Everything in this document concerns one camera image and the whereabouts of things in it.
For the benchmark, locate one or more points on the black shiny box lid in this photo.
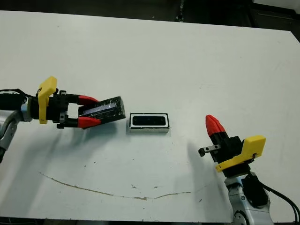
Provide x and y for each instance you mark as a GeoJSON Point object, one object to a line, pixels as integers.
{"type": "Point", "coordinates": [110, 111]}

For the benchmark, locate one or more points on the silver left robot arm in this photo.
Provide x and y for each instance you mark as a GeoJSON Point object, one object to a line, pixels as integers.
{"type": "Point", "coordinates": [9, 124]}

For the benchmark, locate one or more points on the white humanoid robot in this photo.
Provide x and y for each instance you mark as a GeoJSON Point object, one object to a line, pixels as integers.
{"type": "Point", "coordinates": [180, 16]}

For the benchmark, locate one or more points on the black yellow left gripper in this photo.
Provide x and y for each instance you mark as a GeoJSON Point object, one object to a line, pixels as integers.
{"type": "Point", "coordinates": [54, 110]}

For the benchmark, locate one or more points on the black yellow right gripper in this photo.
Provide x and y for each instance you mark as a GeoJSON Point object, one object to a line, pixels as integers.
{"type": "Point", "coordinates": [234, 150]}

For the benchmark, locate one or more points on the black equipment case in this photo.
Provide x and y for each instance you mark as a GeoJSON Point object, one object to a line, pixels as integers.
{"type": "Point", "coordinates": [274, 18]}

